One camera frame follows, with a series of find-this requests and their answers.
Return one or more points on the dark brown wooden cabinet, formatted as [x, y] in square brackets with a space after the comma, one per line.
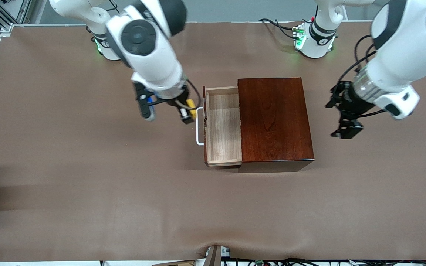
[276, 118]

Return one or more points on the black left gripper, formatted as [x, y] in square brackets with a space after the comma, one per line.
[350, 103]

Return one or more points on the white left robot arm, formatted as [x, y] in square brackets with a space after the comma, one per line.
[409, 44]

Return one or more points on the brown cardboard piece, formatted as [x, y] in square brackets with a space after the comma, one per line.
[176, 263]

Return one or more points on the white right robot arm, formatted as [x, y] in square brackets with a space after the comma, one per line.
[150, 55]

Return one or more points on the yellow block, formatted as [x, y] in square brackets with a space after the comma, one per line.
[192, 105]

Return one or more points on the brown table cover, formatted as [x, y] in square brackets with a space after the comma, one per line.
[124, 203]

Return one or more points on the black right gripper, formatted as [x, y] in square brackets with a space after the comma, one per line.
[179, 102]

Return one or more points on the aluminium frame profiles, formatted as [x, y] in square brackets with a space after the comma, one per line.
[7, 29]

